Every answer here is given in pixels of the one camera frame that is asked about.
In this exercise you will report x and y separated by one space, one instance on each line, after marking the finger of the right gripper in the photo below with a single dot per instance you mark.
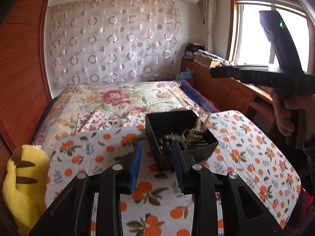
225 72

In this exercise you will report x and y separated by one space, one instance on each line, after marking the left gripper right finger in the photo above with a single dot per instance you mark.
243 212

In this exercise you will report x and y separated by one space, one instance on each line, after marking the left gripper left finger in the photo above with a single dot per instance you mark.
71 212

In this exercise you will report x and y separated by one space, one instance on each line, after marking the black jewelry box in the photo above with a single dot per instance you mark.
163 128

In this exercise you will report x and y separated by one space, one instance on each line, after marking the right hand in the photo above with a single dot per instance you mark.
283 115

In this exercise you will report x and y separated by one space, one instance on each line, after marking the wooden side cabinet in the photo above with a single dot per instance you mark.
229 94

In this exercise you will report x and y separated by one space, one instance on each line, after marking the cardboard box on cabinet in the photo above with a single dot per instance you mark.
206 61

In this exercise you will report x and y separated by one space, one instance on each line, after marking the dark blue blanket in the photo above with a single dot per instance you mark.
196 97

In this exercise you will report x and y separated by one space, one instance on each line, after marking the window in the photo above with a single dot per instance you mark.
249 46

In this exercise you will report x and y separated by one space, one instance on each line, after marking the yellow plush toy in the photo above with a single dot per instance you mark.
24 186

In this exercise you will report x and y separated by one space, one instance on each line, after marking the orange print bed sheet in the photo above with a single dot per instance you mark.
157 206

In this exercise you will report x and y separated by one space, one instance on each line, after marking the wooden headboard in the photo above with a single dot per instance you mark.
24 88

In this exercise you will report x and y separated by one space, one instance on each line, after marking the circle pattern sheer curtain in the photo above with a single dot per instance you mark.
98 42

